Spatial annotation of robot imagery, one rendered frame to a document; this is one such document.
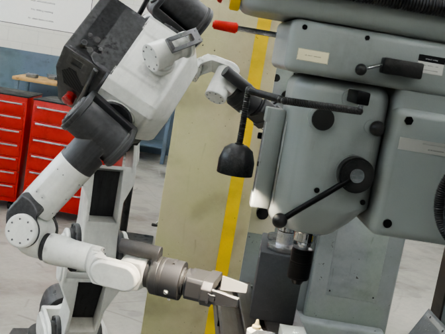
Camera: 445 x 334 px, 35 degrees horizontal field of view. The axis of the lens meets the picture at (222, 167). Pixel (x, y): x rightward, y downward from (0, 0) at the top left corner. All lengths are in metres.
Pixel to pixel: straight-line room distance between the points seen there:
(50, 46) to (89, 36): 8.93
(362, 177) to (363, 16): 0.30
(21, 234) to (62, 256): 0.10
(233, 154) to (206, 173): 1.85
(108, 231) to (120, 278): 0.50
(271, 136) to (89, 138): 0.42
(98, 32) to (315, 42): 0.60
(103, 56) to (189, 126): 1.53
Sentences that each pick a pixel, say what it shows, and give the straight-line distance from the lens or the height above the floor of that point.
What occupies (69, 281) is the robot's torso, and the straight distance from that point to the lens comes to 2.11.
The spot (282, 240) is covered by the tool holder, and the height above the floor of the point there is 1.18.
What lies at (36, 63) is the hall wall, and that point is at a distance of 10.68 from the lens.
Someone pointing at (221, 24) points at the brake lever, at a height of 1.70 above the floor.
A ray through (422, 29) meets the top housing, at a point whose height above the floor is 1.75.
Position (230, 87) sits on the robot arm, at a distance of 2.06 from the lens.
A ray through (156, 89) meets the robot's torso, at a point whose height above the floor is 1.53.
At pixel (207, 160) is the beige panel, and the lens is 3.21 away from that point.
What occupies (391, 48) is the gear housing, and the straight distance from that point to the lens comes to 1.38.
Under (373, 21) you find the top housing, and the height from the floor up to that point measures 1.75.
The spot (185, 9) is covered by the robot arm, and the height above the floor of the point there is 1.73.
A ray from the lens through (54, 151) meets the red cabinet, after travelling 6.13.
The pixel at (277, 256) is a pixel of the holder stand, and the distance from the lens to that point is 1.88.
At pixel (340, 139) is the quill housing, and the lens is 1.39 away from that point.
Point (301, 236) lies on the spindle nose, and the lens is 1.50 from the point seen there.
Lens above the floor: 1.64
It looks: 9 degrees down
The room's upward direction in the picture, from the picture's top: 10 degrees clockwise
